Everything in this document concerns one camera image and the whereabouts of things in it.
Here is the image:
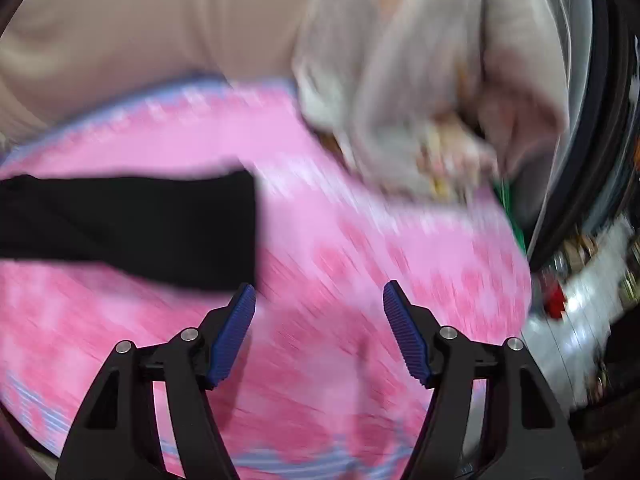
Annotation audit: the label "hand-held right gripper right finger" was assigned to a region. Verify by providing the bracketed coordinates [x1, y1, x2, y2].
[382, 280, 586, 480]

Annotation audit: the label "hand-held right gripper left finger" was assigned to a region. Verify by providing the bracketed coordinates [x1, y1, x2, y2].
[55, 282, 257, 480]

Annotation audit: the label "black pants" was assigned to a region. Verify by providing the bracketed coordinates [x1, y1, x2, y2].
[0, 170, 258, 293]

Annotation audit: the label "pink floral bed sheet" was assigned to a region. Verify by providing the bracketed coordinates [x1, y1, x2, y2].
[0, 76, 533, 480]

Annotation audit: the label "green object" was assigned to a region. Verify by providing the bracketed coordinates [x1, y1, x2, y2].
[492, 177, 528, 256]

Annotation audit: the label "cluttered shelf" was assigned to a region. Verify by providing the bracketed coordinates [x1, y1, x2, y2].
[522, 215, 640, 411]

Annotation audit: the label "pale printed quilt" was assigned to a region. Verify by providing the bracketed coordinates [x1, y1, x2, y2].
[292, 0, 571, 208]

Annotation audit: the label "beige padded headboard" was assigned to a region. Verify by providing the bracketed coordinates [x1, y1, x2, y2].
[0, 0, 331, 133]

